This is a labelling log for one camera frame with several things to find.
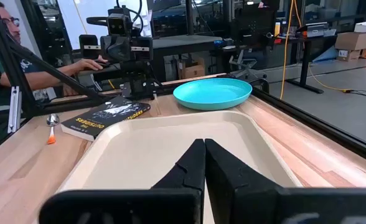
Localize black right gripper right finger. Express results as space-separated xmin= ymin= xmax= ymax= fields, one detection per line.
xmin=205 ymin=138 xmax=366 ymax=224

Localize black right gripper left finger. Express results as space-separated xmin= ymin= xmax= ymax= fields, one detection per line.
xmin=39 ymin=138 xmax=206 ymax=224

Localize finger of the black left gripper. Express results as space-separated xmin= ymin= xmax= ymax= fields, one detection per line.
xmin=78 ymin=34 xmax=100 ymax=60
xmin=130 ymin=36 xmax=154 ymax=62

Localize orange-handled metal spoon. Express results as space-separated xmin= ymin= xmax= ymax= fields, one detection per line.
xmin=45 ymin=113 xmax=60 ymax=146

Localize teal plate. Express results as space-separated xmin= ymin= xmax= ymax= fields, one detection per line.
xmin=172 ymin=77 xmax=253 ymax=111

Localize cream plastic tray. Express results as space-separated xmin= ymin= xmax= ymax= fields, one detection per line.
xmin=57 ymin=110 xmax=304 ymax=224

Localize grey-topped desk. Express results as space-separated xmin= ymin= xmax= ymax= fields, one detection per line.
xmin=151 ymin=34 xmax=224 ymax=82

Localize open cardboard box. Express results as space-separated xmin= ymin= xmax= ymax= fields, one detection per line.
xmin=177 ymin=57 xmax=206 ymax=80

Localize white flat board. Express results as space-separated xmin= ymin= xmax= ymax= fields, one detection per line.
xmin=60 ymin=95 xmax=151 ymax=142

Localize person's eyeglasses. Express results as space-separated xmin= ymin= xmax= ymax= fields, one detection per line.
xmin=1 ymin=17 xmax=21 ymax=27

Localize white chair base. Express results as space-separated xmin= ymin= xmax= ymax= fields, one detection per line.
xmin=228 ymin=49 xmax=268 ymax=80

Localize black desk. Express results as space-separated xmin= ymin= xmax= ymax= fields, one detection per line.
xmin=273 ymin=34 xmax=338 ymax=95

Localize blue sheet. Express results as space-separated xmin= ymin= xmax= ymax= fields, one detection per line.
xmin=313 ymin=45 xmax=339 ymax=63

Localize grey desktop device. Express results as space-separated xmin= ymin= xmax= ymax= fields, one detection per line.
xmin=296 ymin=22 xmax=329 ymax=39

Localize small cardboard box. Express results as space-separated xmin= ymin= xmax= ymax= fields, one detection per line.
xmin=336 ymin=49 xmax=361 ymax=62

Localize large cardboard box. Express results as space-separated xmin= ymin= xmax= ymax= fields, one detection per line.
xmin=334 ymin=31 xmax=366 ymax=51

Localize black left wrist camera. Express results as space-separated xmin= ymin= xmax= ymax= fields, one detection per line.
xmin=106 ymin=7 xmax=133 ymax=37

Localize silver metal bracket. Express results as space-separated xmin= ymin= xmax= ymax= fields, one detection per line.
xmin=7 ymin=86 xmax=22 ymax=134

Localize yellow cable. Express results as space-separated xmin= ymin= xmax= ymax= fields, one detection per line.
xmin=279 ymin=0 xmax=296 ymax=100
xmin=293 ymin=0 xmax=354 ymax=93

